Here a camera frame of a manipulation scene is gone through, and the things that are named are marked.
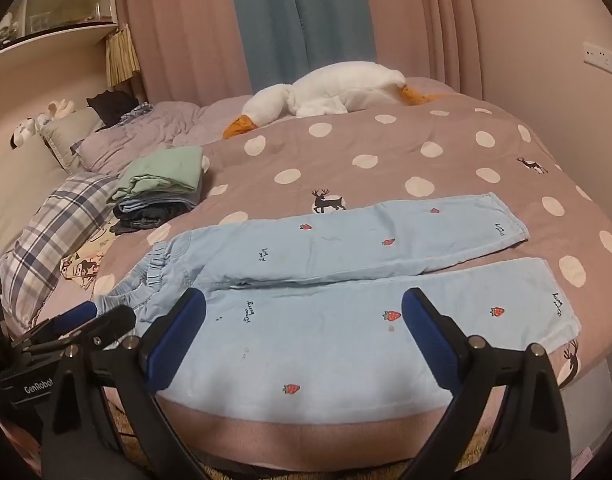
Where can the cartoon print cloth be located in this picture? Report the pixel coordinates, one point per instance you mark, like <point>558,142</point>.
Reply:
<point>86,260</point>

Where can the plaid pillow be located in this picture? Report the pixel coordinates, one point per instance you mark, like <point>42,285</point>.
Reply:
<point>56,230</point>

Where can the cream plush toy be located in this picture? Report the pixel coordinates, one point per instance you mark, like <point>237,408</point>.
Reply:
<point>58,107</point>

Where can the lilac quilt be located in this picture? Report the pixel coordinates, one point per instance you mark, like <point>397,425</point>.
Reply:
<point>156,130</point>

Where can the beige pillow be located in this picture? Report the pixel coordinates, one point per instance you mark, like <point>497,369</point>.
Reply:
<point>16,180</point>

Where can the mauve polka dot blanket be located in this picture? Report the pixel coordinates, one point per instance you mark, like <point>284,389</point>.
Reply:
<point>386,160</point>

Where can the white puppy plush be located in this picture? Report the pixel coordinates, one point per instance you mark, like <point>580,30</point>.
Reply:
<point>23,132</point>

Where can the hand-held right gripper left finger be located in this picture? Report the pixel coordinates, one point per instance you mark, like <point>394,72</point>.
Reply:
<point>176,345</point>

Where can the yellow pleated curtain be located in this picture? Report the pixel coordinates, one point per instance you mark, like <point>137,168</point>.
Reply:
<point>121,55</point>

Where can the white goose plush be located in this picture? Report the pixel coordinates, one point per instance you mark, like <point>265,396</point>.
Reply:
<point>326,87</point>

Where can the blue curtain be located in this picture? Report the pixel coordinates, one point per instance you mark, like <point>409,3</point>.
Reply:
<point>301,15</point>

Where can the pale green pillow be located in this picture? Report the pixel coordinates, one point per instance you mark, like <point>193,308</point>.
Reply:
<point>71,130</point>

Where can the pink curtain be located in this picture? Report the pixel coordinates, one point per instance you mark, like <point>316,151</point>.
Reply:
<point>186,25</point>
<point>421,15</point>

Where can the white shelf unit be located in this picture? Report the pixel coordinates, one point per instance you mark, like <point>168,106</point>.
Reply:
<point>46,20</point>

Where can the light blue strawberry pants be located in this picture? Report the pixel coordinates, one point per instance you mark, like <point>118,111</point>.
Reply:
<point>311,340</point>

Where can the dark folded garment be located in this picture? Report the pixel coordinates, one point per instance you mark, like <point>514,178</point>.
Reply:
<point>136,222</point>

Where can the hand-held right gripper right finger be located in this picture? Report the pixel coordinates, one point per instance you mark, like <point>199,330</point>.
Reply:
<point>428,335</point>

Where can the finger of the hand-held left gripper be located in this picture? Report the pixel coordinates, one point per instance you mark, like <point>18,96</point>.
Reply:
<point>73,316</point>
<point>111,322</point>

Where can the black garment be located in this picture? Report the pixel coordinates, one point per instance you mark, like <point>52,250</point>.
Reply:
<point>111,105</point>

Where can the green folded garment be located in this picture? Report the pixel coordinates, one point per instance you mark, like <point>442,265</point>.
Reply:
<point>161,170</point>

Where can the blue plaid shirt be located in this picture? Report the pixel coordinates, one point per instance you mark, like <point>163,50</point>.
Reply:
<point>136,112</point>

